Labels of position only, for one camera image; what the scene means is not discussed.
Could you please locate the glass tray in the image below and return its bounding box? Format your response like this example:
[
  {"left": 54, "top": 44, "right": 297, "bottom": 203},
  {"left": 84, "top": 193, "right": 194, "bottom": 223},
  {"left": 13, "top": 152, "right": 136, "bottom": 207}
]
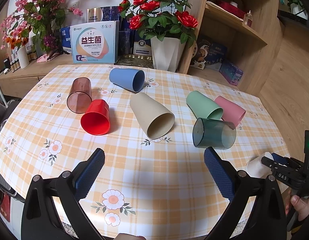
[{"left": 115, "top": 54, "right": 153, "bottom": 69}]

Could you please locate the white cylindrical vase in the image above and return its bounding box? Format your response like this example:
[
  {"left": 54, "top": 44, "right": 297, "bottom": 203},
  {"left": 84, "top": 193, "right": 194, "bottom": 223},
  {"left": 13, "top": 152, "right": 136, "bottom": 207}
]
[{"left": 17, "top": 46, "right": 29, "bottom": 69}]

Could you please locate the red plastic cup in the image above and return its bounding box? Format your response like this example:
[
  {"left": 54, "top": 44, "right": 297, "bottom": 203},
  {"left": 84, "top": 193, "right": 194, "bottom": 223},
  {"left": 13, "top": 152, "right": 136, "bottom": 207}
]
[{"left": 81, "top": 99, "right": 110, "bottom": 135}]

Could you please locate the green plastic cup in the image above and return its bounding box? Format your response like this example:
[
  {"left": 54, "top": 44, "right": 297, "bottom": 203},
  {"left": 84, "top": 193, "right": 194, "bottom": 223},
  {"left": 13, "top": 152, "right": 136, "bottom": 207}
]
[{"left": 186, "top": 90, "right": 223, "bottom": 120}]

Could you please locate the dark blue tall box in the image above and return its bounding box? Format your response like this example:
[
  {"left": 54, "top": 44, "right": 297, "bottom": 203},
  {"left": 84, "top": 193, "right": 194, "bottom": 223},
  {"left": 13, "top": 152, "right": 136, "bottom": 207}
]
[{"left": 118, "top": 18, "right": 132, "bottom": 56}]

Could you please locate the transparent teal cup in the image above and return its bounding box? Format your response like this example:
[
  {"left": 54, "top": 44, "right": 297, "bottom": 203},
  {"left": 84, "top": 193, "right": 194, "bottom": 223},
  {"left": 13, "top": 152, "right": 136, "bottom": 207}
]
[{"left": 192, "top": 118, "right": 237, "bottom": 149}]

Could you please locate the beige plastic cup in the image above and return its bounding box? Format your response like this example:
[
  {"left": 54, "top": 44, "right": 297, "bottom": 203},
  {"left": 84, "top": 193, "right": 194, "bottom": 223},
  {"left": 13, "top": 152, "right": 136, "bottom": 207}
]
[{"left": 129, "top": 92, "right": 175, "bottom": 140}]

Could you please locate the yellow plaid floral tablecloth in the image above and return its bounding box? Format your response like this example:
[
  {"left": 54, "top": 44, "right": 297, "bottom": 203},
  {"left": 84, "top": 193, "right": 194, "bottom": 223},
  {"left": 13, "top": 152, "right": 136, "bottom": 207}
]
[{"left": 0, "top": 65, "right": 289, "bottom": 239}]

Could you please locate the probiotic blue white box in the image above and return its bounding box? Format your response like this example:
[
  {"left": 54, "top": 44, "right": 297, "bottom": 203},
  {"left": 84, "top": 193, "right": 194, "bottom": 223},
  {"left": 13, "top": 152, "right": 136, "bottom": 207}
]
[{"left": 70, "top": 21, "right": 119, "bottom": 64}]

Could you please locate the pink plastic cup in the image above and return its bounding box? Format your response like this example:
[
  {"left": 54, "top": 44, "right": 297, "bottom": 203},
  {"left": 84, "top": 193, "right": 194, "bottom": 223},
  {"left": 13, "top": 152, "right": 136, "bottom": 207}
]
[{"left": 214, "top": 96, "right": 246, "bottom": 127}]

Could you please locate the white flower pot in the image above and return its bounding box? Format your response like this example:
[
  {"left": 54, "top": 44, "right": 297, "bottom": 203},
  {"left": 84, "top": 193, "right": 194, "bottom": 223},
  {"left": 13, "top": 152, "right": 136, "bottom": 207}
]
[{"left": 151, "top": 37, "right": 186, "bottom": 72}]

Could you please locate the dark moon picture box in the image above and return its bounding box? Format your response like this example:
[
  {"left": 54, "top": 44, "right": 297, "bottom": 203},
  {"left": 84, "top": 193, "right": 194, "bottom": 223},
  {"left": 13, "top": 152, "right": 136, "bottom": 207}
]
[{"left": 190, "top": 35, "right": 228, "bottom": 71}]

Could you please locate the blue plastic cup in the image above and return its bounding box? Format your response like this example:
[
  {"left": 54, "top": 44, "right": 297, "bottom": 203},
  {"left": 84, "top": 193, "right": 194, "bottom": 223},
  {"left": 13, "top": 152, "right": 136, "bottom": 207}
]
[{"left": 109, "top": 68, "right": 145, "bottom": 93}]

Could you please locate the pink blossom bouquet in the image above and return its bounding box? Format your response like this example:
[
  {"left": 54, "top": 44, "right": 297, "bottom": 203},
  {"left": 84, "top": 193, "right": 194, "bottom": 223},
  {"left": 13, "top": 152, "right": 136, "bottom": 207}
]
[{"left": 0, "top": 0, "right": 83, "bottom": 54}]

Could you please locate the low wooden cabinet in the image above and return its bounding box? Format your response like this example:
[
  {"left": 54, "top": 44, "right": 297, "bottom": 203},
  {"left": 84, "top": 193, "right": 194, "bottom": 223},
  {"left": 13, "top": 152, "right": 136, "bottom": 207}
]
[{"left": 0, "top": 54, "right": 73, "bottom": 98}]

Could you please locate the white plastic cup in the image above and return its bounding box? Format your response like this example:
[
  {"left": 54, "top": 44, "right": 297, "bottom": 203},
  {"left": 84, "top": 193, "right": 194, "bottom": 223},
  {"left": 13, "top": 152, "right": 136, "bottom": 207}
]
[{"left": 246, "top": 152, "right": 273, "bottom": 178}]

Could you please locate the wooden shelf unit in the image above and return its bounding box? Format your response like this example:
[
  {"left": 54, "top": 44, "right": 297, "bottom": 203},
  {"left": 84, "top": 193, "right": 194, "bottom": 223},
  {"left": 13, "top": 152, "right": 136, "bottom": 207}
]
[{"left": 188, "top": 0, "right": 284, "bottom": 95}]

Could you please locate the transparent brown cup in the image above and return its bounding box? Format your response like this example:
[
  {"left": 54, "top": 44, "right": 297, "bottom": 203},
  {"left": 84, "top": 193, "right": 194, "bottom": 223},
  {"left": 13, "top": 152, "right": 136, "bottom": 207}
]
[{"left": 67, "top": 77, "right": 92, "bottom": 114}]

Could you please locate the red rose bouquet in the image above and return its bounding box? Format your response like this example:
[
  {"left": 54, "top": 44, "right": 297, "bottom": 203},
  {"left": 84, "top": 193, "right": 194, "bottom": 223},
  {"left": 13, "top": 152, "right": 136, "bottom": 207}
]
[{"left": 119, "top": 0, "right": 199, "bottom": 47}]

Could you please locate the red round container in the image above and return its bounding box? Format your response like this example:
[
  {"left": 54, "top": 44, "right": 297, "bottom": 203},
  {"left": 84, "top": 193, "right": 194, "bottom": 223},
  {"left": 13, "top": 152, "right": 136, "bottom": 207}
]
[{"left": 215, "top": 0, "right": 246, "bottom": 19}]

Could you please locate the small glass bottle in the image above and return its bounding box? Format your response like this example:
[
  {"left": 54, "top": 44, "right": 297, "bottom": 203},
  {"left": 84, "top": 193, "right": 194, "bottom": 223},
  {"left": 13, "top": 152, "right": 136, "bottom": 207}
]
[{"left": 243, "top": 11, "right": 253, "bottom": 27}]

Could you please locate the purple small box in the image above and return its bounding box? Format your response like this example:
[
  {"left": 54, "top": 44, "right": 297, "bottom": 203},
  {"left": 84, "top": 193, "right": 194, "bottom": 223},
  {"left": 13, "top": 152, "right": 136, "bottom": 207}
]
[{"left": 219, "top": 61, "right": 244, "bottom": 86}]

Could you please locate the right hand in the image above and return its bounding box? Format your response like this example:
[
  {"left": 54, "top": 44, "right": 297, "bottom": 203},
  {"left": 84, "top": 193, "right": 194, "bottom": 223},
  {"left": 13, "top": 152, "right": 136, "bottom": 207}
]
[{"left": 285, "top": 190, "right": 309, "bottom": 221}]

